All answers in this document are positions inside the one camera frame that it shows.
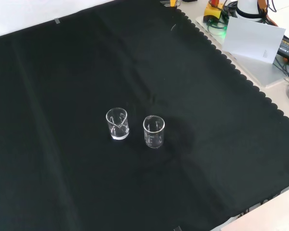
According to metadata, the small clear glass beaker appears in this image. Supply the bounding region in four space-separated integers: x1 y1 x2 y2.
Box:
105 107 131 141

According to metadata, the clear graduated glass beaker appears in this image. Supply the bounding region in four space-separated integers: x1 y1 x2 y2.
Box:
143 115 166 149

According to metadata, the black bench cloth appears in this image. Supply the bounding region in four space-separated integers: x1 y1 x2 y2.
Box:
0 0 289 231

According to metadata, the hex key set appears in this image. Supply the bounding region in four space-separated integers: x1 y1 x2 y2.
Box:
159 0 181 8

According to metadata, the yellow stop button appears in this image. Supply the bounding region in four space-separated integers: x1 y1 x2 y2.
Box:
204 0 223 20

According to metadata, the pale white board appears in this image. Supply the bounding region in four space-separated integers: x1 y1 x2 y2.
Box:
223 16 287 64

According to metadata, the green base cable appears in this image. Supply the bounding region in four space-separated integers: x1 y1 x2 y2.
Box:
206 18 228 37

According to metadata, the grey metal base plate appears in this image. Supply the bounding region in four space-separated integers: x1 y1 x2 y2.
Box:
195 12 289 89

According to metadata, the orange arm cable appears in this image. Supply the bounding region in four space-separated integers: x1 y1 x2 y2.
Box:
257 0 279 27

